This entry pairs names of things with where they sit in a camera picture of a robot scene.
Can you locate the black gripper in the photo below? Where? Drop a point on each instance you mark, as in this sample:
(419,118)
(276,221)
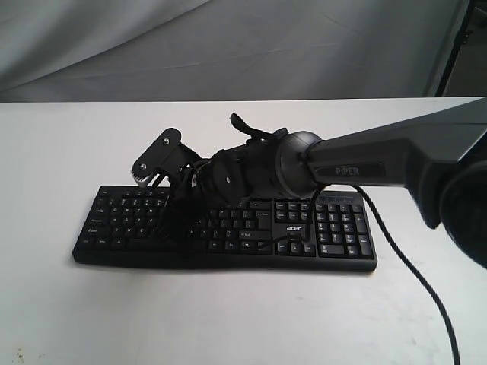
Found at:
(225,179)

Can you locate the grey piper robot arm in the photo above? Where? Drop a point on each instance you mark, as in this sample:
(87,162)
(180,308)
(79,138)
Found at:
(439,158)

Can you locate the black acer keyboard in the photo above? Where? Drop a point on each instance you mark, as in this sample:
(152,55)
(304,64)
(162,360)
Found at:
(124,229)

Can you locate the grey backdrop cloth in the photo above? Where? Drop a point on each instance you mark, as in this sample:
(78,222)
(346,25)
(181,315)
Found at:
(73,51)

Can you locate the black stand pole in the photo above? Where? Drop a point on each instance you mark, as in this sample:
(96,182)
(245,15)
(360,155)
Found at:
(461,36)

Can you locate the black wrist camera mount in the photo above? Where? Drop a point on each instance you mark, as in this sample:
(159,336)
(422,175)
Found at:
(166,157)

